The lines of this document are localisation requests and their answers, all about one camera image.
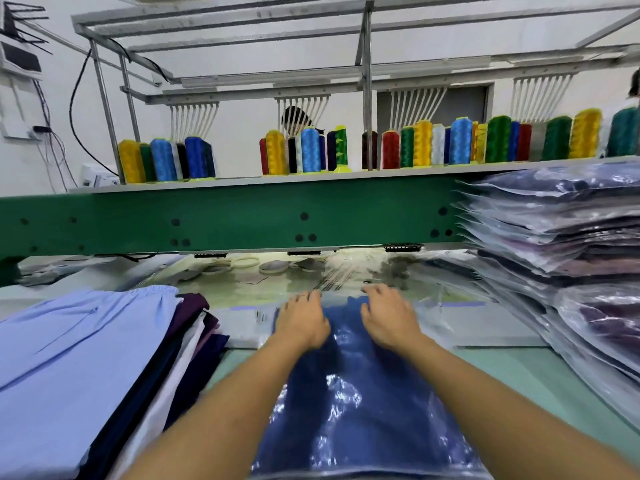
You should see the person's left hand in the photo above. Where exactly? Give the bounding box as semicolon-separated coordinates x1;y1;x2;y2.
272;289;332;354

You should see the person's right hand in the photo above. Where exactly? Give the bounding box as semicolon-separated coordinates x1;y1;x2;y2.
360;283;426;354

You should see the single clear plastic bag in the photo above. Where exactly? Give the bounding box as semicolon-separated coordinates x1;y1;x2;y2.
250;293;493;480
553;283;640;381

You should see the stack of bagged garments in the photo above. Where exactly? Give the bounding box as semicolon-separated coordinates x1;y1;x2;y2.
458;159;640;428

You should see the purple garment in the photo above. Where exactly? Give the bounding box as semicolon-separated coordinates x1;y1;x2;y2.
560;289;640;371

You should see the light blue garment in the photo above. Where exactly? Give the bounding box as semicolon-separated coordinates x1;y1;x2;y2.
0;285;183;480

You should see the person's left forearm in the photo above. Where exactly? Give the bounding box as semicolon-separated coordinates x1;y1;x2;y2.
125;337;323;480

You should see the person's right forearm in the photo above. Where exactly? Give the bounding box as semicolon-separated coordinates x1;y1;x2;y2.
395;335;640;480

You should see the green machine beam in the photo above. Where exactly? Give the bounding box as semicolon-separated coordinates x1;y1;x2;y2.
0;173;481;286

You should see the row of coloured thread spools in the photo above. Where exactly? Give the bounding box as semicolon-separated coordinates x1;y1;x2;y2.
118;107;640;184

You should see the white box device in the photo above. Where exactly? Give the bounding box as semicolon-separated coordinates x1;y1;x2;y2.
80;165;121;189

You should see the grey metal thread rack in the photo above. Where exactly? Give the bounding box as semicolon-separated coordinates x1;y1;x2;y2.
72;0;640;181

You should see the black hanging cable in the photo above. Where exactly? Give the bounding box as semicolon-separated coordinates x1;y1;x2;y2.
68;49;121;178

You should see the white wall socket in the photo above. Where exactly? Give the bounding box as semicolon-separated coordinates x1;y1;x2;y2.
5;121;53;142

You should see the wall router with antennas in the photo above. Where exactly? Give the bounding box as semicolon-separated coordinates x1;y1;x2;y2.
0;3;49;78

